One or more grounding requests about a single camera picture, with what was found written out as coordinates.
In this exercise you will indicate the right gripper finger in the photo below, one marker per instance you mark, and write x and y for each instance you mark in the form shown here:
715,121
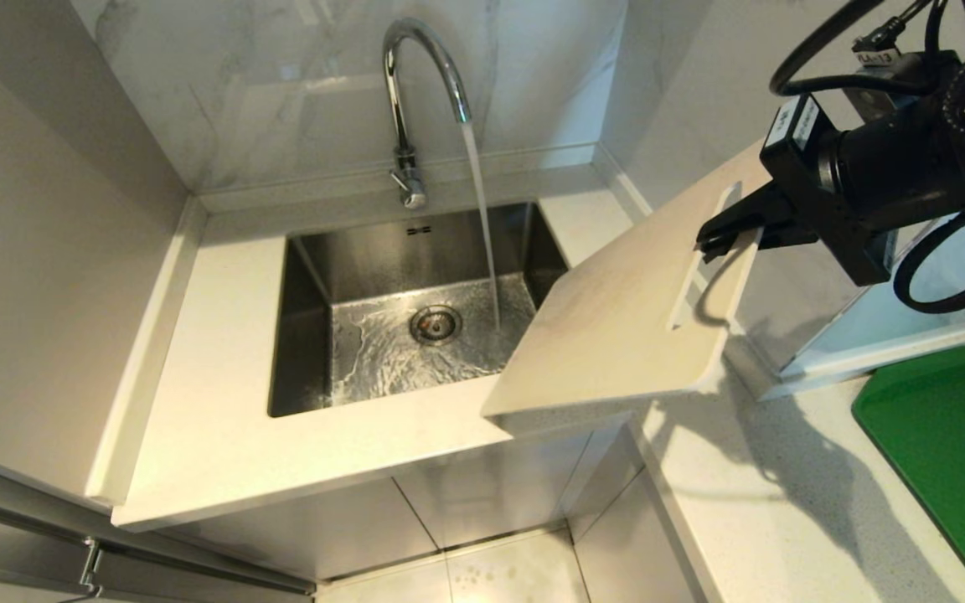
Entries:
738,222
788,236

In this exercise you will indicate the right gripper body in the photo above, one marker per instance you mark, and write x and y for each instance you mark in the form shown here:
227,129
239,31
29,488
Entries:
885,172

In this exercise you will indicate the beige cutting board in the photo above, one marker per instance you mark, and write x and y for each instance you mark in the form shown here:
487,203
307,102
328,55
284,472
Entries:
616,327

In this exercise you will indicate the chrome gooseneck faucet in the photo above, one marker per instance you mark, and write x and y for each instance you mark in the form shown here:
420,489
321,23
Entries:
403,126

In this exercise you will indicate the green mat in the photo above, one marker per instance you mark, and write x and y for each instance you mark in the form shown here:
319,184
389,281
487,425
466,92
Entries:
952,435

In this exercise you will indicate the round metal sink drain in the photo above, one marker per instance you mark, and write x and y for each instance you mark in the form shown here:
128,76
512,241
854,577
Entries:
436,324

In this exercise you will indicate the stainless steel sink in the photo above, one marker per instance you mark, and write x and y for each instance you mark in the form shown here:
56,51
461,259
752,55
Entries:
382,268

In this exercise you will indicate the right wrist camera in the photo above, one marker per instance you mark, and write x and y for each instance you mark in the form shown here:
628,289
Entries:
876,100

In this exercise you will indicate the metal sliding door rail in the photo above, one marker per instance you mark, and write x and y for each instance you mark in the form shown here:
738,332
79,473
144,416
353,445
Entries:
114,557

